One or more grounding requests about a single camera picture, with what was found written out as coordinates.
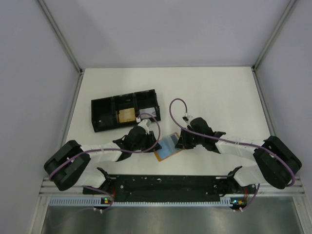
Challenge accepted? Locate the silver card in tray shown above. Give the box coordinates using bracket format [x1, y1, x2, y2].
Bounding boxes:
[139, 107, 157, 119]

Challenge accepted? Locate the grey slotted cable duct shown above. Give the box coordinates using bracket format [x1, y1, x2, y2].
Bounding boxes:
[48, 196, 246, 207]

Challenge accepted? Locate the aluminium frame post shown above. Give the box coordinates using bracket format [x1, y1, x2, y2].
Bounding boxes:
[36, 0, 83, 74]
[253, 0, 299, 71]

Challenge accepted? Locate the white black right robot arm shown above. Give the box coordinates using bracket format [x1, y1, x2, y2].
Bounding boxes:
[175, 116, 302, 193]

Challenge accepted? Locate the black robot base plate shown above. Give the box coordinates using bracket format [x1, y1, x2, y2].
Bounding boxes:
[82, 173, 258, 202]

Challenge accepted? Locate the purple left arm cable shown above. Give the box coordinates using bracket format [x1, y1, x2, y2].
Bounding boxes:
[48, 114, 161, 215]

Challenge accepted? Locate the black three-compartment tray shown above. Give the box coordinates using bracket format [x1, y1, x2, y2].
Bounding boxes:
[91, 89, 161, 132]

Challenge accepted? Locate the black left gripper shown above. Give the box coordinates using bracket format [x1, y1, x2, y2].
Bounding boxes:
[132, 131, 161, 153]

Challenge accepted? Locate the gold VIP credit card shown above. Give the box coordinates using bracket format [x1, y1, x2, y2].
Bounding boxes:
[117, 108, 136, 123]

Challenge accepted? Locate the yellow leather card holder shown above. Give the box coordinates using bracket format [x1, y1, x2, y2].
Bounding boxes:
[154, 133, 182, 162]

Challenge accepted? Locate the aluminium frame post left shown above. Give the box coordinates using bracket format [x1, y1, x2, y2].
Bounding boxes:
[36, 0, 83, 74]

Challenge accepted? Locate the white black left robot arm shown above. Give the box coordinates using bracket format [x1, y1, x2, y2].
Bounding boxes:
[43, 126, 161, 194]

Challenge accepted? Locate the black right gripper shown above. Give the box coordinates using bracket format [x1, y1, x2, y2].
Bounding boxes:
[175, 128, 204, 150]

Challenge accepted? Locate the aluminium frame post right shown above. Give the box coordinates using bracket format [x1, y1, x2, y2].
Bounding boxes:
[253, 0, 299, 71]

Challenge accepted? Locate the aluminium front frame rail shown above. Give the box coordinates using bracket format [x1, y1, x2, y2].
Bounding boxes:
[39, 178, 305, 196]

